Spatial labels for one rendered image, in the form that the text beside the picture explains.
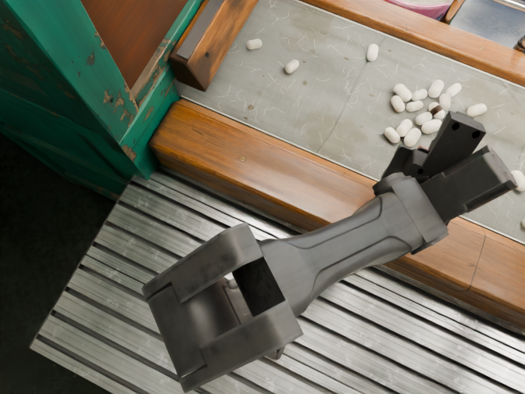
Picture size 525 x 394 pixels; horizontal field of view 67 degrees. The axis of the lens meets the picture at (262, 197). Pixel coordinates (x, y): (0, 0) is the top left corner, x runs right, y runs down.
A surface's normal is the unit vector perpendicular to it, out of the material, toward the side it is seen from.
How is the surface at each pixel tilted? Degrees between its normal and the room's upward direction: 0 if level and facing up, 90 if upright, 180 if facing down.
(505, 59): 0
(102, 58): 90
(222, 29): 67
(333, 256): 30
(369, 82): 0
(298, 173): 0
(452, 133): 50
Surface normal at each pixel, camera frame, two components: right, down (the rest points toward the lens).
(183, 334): -0.24, -0.15
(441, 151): -0.32, 0.48
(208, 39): 0.84, 0.26
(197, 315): 0.14, -0.35
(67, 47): 0.91, 0.40
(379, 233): 0.45, -0.47
